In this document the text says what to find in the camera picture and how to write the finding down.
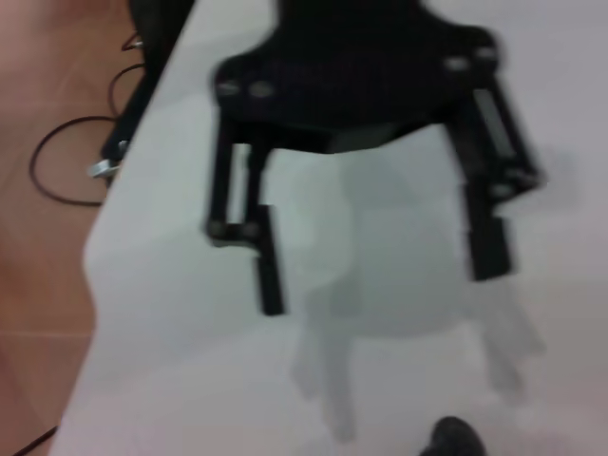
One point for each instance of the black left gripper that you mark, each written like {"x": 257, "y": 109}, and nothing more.
{"x": 351, "y": 76}

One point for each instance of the black base frame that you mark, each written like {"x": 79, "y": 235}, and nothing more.
{"x": 157, "y": 47}

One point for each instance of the dark blue rag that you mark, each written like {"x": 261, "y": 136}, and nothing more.
{"x": 456, "y": 439}

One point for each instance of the silver metal foot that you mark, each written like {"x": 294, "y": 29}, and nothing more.
{"x": 102, "y": 168}

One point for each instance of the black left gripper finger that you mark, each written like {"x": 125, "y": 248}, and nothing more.
{"x": 271, "y": 266}
{"x": 491, "y": 242}

